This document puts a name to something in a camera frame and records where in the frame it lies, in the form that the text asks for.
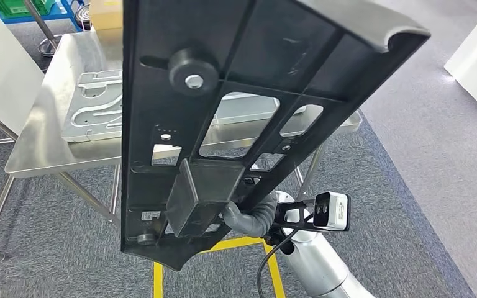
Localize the yellow floor tape square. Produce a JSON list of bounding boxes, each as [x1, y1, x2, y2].
[[152, 236, 286, 298]]

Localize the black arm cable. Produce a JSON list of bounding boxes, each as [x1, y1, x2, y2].
[[257, 228, 301, 298]]

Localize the blue cart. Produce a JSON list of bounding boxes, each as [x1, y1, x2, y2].
[[0, 0, 85, 33]]

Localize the grey stamped metal plate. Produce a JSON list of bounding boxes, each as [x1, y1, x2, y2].
[[60, 69, 307, 143]]

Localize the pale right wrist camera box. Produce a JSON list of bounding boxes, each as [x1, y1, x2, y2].
[[312, 191, 351, 232]]

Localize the stainless steel workbench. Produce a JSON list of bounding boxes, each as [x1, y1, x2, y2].
[[0, 30, 363, 262]]

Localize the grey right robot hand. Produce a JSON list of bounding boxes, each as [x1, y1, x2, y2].
[[222, 201, 250, 236]]

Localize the brown cardboard box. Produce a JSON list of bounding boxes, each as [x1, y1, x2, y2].
[[89, 0, 123, 42]]

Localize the black plastic plate bracket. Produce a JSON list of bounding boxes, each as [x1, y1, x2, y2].
[[120, 0, 432, 273]]

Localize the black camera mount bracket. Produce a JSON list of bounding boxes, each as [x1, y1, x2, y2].
[[275, 200, 317, 231]]

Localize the green plastic crates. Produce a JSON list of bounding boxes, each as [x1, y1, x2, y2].
[[0, 0, 56, 17]]

